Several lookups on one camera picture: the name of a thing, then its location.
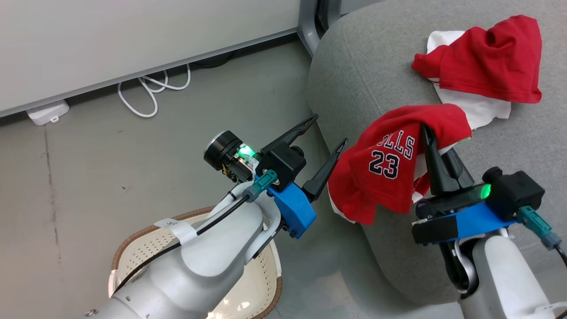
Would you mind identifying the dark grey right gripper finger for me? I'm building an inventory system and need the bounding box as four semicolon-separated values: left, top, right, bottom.
420;123;458;197
441;148;475;191

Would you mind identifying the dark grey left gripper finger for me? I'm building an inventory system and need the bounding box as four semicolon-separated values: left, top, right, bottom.
260;114;319;159
303;138;349;202

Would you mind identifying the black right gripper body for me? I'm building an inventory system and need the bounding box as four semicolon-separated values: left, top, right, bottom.
412;183;492;245

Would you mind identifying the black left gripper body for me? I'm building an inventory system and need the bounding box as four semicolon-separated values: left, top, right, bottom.
203;130;260;184

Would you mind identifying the red Bulls 23 jersey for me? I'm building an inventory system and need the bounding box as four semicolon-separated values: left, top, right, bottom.
328;104;472;225

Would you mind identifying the white cloth garment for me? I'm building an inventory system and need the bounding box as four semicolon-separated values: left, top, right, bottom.
427;30;512;130

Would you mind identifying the plain red T-shirt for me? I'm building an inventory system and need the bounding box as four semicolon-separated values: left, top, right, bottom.
411;15;543;104

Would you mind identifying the beige perforated laundry basket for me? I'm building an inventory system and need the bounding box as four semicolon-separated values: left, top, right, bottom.
108;206;283;319

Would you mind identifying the white tape label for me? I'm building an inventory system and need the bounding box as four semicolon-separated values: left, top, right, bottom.
154;218;198;245

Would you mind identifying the grey fabric sofa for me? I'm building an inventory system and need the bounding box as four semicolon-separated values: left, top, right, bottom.
307;0;567;306

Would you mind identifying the white power box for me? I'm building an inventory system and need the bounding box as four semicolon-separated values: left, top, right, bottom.
26;100;70;126

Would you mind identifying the blue right camera mount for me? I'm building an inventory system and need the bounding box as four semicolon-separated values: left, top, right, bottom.
456;202;519;242

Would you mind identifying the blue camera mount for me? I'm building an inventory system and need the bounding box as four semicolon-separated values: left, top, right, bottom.
456;202;519;242
255;175;317;240

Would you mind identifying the blue left camera mount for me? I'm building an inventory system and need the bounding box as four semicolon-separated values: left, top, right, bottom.
255;175;317;240

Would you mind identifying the black cable with teal plug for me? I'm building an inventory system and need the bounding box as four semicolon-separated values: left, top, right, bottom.
517;206;567;268
111;171;279;295

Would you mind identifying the white coiled cable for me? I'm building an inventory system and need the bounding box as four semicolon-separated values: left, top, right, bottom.
117;63;192;118

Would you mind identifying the grey metal post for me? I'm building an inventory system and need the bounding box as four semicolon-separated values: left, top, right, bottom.
298;0;322;57

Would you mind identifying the white wall panel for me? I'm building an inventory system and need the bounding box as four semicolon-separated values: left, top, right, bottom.
0;0;306;118

